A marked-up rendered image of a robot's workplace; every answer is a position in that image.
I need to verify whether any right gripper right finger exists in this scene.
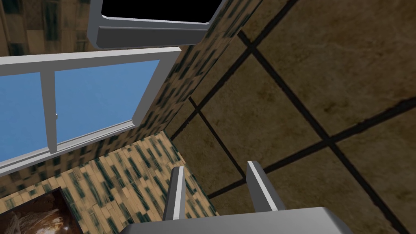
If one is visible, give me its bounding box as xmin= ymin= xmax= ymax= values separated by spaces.
xmin=246 ymin=160 xmax=286 ymax=213

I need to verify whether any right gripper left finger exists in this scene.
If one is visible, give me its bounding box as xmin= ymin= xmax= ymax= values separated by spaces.
xmin=162 ymin=166 xmax=186 ymax=221

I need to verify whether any brown framed wall picture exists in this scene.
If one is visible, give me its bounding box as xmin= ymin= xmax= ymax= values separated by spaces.
xmin=0 ymin=186 xmax=85 ymax=234

